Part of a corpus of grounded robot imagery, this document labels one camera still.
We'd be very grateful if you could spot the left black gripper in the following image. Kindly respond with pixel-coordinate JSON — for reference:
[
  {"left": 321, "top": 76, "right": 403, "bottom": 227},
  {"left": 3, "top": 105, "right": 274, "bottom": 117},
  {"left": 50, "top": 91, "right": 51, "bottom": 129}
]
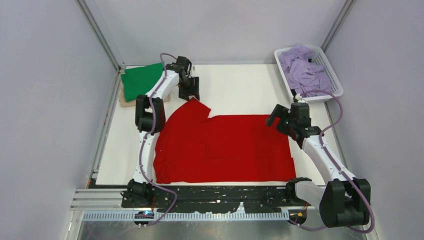
[{"left": 177, "top": 76, "right": 200, "bottom": 102}]

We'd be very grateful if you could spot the red t shirt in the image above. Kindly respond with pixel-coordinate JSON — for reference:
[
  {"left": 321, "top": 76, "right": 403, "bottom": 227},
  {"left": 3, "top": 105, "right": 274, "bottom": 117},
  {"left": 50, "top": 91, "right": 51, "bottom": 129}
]
[{"left": 153, "top": 99, "right": 296, "bottom": 184}]

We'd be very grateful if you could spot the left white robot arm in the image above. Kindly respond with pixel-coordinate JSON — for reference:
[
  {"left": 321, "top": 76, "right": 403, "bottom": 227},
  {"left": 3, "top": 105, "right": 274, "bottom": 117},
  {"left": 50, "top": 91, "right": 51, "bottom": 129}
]
[{"left": 121, "top": 56, "right": 200, "bottom": 208}]

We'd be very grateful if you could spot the lilac t shirt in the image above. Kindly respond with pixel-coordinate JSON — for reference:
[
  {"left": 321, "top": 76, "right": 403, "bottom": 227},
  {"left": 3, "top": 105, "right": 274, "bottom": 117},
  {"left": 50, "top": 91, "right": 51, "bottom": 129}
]
[{"left": 278, "top": 45, "right": 331, "bottom": 97}]

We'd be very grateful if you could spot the folded green t shirt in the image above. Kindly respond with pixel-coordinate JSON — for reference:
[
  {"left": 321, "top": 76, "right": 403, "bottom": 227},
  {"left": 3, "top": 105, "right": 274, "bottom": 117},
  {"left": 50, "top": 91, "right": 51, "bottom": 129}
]
[{"left": 121, "top": 63, "right": 163, "bottom": 102}]

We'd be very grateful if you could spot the folded beige t shirt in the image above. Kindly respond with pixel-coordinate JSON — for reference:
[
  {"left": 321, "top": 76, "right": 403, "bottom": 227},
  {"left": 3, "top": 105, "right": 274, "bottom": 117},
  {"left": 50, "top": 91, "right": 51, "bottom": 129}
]
[{"left": 119, "top": 89, "right": 171, "bottom": 108}]

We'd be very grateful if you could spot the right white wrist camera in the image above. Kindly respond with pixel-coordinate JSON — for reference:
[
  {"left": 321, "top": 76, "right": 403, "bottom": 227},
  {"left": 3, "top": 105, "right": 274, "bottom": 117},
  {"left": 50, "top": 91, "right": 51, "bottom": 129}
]
[{"left": 293, "top": 94, "right": 306, "bottom": 103}]

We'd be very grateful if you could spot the left aluminium frame post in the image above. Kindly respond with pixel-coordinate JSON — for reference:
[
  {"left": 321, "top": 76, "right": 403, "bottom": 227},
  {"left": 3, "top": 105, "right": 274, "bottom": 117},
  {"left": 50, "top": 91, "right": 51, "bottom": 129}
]
[{"left": 76, "top": 0, "right": 126, "bottom": 73}]

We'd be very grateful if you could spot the aluminium frame post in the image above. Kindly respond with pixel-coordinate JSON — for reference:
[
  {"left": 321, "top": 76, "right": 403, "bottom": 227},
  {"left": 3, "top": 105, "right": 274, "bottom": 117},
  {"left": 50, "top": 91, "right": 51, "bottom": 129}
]
[
  {"left": 76, "top": 0, "right": 126, "bottom": 73},
  {"left": 321, "top": 0, "right": 357, "bottom": 52}
]

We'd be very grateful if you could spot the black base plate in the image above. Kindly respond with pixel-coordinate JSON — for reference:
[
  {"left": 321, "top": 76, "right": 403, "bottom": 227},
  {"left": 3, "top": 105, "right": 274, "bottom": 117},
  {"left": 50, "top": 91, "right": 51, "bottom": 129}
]
[{"left": 120, "top": 184, "right": 306, "bottom": 214}]

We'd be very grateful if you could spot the right aluminium frame post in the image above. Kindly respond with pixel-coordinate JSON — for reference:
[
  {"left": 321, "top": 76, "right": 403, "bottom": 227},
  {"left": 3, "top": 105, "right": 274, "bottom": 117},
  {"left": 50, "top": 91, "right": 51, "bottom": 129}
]
[{"left": 321, "top": 0, "right": 357, "bottom": 52}]

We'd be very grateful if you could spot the aluminium front rail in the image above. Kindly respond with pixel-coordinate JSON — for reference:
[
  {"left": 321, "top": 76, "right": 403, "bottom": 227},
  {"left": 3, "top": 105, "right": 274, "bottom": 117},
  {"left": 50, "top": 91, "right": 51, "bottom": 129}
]
[{"left": 71, "top": 187, "right": 303, "bottom": 210}]

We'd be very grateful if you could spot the white slotted cable duct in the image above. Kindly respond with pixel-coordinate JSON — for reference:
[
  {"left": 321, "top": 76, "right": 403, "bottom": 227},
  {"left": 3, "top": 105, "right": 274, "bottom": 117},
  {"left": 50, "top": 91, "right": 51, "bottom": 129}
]
[{"left": 82, "top": 209, "right": 289, "bottom": 222}]

